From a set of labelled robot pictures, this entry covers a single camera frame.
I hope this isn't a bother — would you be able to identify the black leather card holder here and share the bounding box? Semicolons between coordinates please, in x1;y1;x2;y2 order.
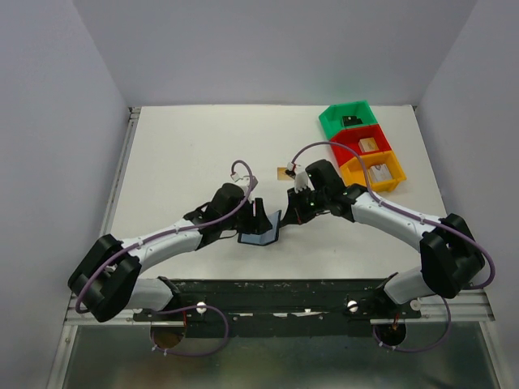
237;208;283;247

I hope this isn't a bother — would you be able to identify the gold credit card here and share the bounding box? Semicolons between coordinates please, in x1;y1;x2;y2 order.
277;167;292;181

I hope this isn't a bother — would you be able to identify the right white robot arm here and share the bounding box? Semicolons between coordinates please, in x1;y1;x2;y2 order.
281;160;484;311

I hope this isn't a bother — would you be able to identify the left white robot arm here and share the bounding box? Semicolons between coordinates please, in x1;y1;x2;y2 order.
67;183;281;323

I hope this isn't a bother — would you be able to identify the white box in yellow bin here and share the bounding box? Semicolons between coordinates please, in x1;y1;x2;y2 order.
368;164;393;184

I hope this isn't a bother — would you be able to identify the red plastic bin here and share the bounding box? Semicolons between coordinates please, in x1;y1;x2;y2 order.
330;124;392;167

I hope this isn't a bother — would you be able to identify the yellow plastic bin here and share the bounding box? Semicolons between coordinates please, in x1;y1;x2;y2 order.
340;151;406;192

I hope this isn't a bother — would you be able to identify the white box in red bin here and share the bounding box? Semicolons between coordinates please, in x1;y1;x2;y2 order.
358;137;379;153

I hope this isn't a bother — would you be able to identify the green plastic bin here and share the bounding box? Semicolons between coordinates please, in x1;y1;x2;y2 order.
319;100;378;139

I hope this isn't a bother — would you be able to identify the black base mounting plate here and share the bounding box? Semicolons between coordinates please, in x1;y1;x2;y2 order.
133;279;421;338

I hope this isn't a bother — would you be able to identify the black part in green bin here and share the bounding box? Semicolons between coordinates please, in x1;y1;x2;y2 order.
341;115;363;128

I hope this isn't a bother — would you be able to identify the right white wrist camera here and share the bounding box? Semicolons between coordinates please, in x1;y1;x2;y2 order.
285;162;309;193

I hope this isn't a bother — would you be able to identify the aluminium extrusion rail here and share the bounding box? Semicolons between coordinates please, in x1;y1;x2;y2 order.
67;107;141;323

